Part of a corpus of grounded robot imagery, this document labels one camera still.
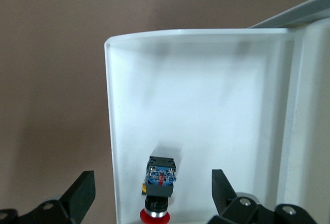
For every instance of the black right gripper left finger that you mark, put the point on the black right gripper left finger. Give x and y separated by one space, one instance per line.
74 198

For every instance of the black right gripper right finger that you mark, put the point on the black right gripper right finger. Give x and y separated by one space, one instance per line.
229 206

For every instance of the red push button switch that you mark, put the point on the red push button switch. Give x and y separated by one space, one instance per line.
161 177

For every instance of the white plastic drawer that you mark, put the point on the white plastic drawer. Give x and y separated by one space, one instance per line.
206 92

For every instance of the white drawer cabinet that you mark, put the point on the white drawer cabinet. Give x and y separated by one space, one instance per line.
314 105

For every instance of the brown table mat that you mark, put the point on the brown table mat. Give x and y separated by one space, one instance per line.
51 79

